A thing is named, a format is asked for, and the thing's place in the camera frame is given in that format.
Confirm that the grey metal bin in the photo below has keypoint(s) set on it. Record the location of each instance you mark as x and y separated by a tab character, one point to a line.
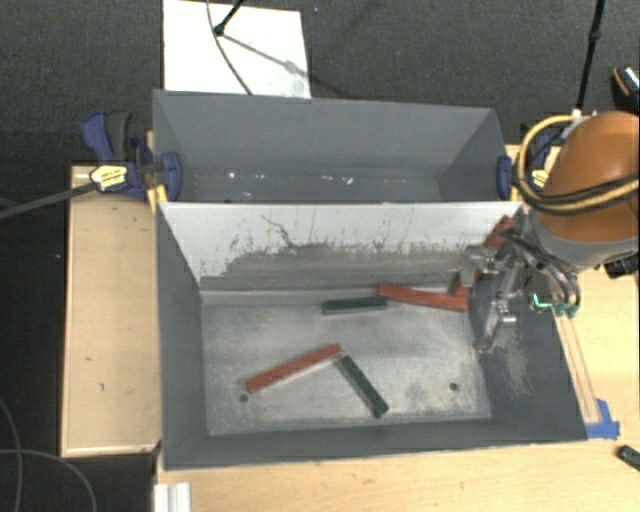
320	145

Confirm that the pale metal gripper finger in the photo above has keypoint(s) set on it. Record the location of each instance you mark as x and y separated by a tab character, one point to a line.
481	262
492	325

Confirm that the dark green flat block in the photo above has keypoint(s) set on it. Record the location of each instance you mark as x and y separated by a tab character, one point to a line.
355	305
362	386

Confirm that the black cylinder on white bracket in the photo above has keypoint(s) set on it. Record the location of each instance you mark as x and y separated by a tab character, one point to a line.
620	267

